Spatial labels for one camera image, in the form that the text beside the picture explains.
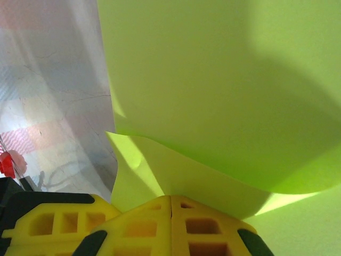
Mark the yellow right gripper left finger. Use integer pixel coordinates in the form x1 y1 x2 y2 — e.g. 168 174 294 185
71 195 171 256

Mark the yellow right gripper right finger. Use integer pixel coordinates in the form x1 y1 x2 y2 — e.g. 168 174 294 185
172 195 275 256

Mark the neon green paper sheet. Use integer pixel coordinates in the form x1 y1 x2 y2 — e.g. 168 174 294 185
97 0 341 256

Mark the red plastic clamp block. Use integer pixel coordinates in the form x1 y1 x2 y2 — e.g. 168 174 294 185
0 150 13 177

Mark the aluminium mounting rail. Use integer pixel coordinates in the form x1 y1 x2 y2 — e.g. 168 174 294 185
12 170 37 192

